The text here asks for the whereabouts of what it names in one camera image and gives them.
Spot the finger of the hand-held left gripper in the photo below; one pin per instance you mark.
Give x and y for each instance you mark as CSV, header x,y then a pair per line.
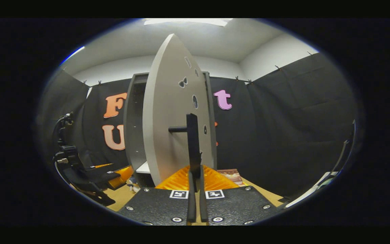
x,y
122,176
102,166

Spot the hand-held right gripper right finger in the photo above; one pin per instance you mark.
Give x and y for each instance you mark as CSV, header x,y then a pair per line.
x,y
203,206

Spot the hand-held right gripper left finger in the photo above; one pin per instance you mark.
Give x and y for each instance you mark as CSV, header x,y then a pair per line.
x,y
191,206

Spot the dark grey cabinet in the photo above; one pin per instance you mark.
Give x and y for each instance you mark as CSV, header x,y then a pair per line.
x,y
132,118

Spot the penguin plush toy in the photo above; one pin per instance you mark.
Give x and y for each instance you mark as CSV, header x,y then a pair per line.
x,y
133,187

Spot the brown cover book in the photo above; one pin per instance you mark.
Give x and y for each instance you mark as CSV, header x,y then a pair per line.
x,y
230,176

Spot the dark monitor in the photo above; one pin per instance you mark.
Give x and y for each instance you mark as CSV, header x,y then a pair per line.
x,y
305,197

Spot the ceiling light strip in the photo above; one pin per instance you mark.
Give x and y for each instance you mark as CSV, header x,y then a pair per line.
x,y
73,54

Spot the black backdrop cloth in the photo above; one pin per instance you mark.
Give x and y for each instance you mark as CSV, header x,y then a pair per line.
x,y
283,118

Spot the rectangular ceiling light panel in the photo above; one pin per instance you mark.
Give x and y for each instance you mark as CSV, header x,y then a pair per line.
x,y
188,22

